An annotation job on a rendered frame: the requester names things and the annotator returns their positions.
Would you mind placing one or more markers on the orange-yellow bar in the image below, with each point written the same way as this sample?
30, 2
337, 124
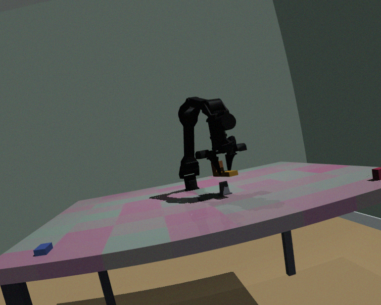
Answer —
223, 173

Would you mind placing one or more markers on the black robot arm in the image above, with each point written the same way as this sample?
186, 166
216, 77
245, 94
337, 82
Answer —
219, 119

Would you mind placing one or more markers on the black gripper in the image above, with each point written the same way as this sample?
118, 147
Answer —
211, 155

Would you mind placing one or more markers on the blue block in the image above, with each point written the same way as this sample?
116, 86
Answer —
43, 249

